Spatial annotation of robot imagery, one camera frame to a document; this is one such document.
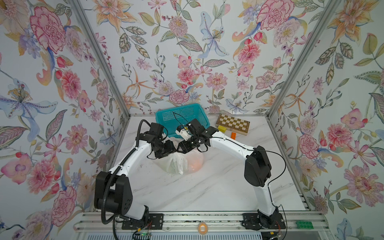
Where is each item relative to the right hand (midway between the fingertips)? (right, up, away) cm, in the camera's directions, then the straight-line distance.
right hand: (179, 147), depth 87 cm
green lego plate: (+61, -35, -15) cm, 72 cm away
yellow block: (+29, +11, +24) cm, 39 cm away
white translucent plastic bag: (0, -9, -3) cm, 9 cm away
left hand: (-2, -2, -2) cm, 4 cm away
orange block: (+37, +6, +21) cm, 43 cm away
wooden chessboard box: (+40, +14, +25) cm, 49 cm away
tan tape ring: (+14, -38, -15) cm, 43 cm away
